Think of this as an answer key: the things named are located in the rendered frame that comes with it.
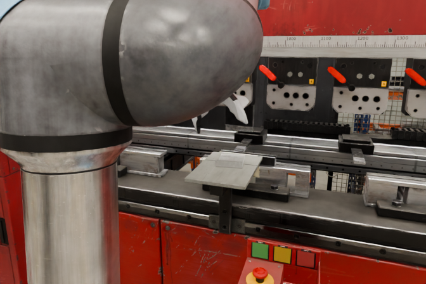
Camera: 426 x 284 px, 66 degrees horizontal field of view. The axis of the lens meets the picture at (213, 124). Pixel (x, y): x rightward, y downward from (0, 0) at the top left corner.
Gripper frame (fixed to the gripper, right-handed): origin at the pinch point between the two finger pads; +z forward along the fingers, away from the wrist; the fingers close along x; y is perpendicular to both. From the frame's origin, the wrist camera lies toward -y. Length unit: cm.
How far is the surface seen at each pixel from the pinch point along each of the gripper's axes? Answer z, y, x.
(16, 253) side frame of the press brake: 30, -22, 105
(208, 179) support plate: 14.6, 8.9, 17.7
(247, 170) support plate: 17.3, 21.4, 13.1
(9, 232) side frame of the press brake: 21, -22, 103
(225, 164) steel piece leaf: 14.1, 19.5, 19.2
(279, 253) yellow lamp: 39.1, 13.5, 4.0
